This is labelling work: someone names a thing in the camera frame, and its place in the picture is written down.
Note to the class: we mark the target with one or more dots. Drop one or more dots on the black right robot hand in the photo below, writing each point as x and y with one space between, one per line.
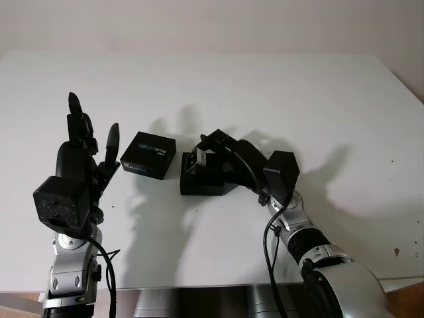
246 162

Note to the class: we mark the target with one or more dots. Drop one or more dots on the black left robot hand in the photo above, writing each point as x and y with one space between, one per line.
71 159

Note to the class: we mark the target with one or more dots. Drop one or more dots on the small silver camera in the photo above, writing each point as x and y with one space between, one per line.
195 160

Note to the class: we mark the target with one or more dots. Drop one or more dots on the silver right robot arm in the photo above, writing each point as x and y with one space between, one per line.
298 218

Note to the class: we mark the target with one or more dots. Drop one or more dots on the black box base with foam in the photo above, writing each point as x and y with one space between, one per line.
202 189

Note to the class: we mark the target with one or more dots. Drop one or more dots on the black printed RealSense box lid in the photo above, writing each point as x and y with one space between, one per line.
147 154

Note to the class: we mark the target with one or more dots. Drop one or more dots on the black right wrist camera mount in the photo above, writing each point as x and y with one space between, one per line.
281 175

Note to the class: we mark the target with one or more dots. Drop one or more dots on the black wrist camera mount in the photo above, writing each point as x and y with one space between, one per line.
281 175
59 202

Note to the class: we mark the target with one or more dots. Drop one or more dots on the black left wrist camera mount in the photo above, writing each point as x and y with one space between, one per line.
59 202

